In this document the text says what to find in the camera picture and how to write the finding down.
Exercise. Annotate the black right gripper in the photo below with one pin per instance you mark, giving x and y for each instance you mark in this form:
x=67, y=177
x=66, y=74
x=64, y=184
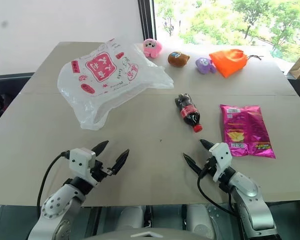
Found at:
x=210, y=167

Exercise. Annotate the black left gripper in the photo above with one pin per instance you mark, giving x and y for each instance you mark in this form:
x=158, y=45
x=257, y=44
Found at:
x=99, y=171

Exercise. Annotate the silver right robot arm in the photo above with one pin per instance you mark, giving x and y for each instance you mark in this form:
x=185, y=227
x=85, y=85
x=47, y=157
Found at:
x=250, y=200

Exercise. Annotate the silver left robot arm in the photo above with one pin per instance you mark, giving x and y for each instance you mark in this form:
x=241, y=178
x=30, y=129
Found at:
x=57, y=205

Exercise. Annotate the cola bottle with red cap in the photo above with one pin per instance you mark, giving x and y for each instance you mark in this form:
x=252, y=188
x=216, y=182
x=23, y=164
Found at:
x=188, y=112

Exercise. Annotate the pink chips packet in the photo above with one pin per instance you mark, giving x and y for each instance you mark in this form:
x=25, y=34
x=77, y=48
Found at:
x=245, y=130

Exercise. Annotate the white red-printed plastic bag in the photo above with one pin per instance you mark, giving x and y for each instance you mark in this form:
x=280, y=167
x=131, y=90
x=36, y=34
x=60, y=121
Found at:
x=100, y=82

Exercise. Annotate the silver robot torso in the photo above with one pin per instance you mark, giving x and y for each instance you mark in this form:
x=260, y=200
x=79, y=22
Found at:
x=150, y=225

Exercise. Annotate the purple plush toy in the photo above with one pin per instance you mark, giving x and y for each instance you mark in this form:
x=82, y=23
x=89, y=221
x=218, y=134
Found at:
x=203, y=65

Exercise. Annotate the brown plush toy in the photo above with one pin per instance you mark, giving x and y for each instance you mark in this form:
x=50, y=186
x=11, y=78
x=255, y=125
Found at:
x=177, y=59

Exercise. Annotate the pink plush toy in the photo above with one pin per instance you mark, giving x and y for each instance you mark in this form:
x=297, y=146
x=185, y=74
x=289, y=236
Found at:
x=152, y=47

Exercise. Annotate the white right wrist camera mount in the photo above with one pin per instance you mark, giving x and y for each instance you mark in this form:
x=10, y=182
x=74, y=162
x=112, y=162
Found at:
x=222, y=153

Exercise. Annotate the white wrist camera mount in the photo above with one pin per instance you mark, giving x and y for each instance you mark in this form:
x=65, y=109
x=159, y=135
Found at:
x=222, y=153
x=79, y=160

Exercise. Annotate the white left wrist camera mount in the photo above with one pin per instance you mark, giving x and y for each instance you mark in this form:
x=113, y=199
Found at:
x=79, y=160

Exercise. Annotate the black window frame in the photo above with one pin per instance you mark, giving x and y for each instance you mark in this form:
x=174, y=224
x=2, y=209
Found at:
x=147, y=17

